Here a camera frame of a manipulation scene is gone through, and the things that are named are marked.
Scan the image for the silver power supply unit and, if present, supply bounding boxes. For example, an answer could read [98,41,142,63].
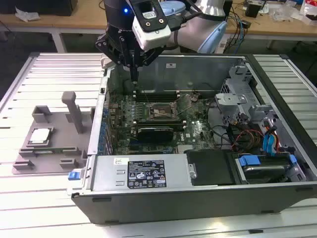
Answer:
[89,153,193,192]

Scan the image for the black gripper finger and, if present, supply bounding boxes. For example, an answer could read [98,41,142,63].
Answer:
[133,46,164,85]
[95,33,135,85]

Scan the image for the hard disk in blue carrier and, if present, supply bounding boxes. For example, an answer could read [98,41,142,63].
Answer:
[237,153,297,184]

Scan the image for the open black PC case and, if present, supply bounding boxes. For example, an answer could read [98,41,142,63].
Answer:
[66,52,317,225]

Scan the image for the grey metal drive cage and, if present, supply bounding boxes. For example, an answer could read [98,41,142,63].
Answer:
[214,64,277,129]

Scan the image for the green motherboard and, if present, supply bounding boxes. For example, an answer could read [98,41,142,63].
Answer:
[108,93,220,156]

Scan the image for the grey case latch handle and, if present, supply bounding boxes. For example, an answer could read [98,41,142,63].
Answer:
[100,54,117,72]

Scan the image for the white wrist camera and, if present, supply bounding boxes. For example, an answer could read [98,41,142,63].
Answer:
[130,0,172,52]

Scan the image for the grey parts rack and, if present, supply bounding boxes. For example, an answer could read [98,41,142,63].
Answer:
[12,91,96,176]

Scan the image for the black graphics card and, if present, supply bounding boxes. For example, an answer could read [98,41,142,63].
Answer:
[136,126,174,142]

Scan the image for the large black box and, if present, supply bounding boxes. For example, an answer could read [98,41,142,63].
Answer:
[0,0,79,17]

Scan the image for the black plastic shroud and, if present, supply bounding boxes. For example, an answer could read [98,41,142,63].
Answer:
[185,149,235,187]

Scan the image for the blue case latch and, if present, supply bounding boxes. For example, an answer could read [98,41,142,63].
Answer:
[67,169,83,181]

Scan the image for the CPU socket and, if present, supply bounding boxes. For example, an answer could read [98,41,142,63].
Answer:
[148,101,175,120]

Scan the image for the black cable bundle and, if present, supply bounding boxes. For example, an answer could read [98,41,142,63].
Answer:
[210,123,236,150]

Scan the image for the crumpled white plastic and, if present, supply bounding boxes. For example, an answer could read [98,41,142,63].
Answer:
[14,6,41,23]

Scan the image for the black device on desk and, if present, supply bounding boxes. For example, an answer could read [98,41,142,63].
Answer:
[244,1,261,18]

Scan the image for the blue flat wire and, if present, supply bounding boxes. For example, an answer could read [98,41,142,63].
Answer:
[263,133,273,156]
[269,126,280,157]

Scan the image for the silver CPU green edge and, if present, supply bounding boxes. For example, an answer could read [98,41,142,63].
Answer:
[28,128,54,144]

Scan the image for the red white package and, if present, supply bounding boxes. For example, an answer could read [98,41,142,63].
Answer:
[298,0,317,26]

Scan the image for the metal socket cover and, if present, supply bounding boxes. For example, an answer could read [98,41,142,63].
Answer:
[173,95,193,115]

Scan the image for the light wooden desk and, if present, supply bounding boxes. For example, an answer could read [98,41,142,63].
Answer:
[0,7,317,54]

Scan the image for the clear plastic bags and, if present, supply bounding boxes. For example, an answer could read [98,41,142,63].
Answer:
[269,3,299,22]

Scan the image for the orange yellow wire bundle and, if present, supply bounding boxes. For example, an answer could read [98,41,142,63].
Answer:
[231,128,265,151]

